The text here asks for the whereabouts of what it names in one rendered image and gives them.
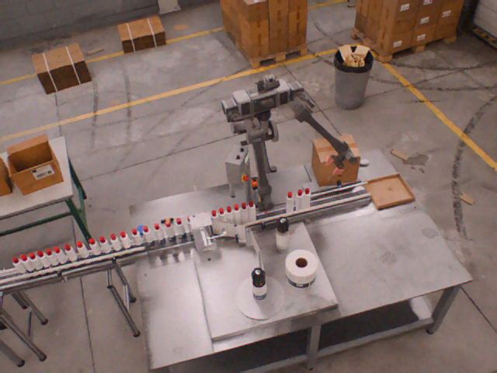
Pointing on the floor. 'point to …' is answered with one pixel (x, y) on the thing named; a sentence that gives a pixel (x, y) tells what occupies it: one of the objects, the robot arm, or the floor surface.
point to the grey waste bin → (350, 88)
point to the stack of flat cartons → (61, 68)
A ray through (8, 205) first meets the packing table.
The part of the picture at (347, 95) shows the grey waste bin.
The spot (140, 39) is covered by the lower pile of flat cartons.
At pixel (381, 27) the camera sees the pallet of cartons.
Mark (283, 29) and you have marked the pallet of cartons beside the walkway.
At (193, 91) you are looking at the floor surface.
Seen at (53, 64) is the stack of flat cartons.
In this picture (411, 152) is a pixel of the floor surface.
